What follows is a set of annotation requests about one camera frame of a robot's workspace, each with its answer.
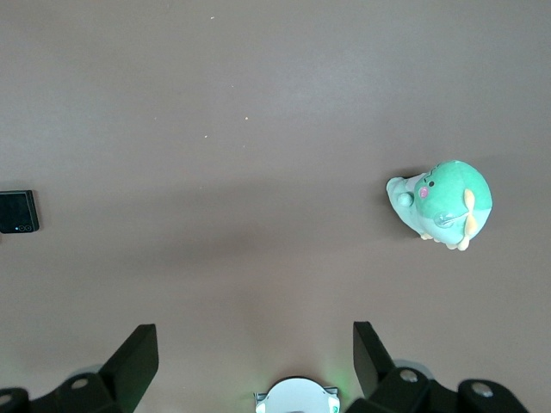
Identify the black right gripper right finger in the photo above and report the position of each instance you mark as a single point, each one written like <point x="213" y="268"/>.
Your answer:
<point x="370" y="365"/>

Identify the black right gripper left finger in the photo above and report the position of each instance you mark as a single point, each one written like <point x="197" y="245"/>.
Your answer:
<point x="129" y="370"/>

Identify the black flip phone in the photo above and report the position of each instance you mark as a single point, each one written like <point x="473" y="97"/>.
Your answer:
<point x="17" y="211"/>

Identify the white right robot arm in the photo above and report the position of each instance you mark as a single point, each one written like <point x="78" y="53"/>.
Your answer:
<point x="297" y="398"/>

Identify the green plush toy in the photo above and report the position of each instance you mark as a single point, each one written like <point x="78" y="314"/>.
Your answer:
<point x="447" y="198"/>

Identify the brown table cover mat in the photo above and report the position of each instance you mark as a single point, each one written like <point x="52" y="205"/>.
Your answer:
<point x="258" y="129"/>

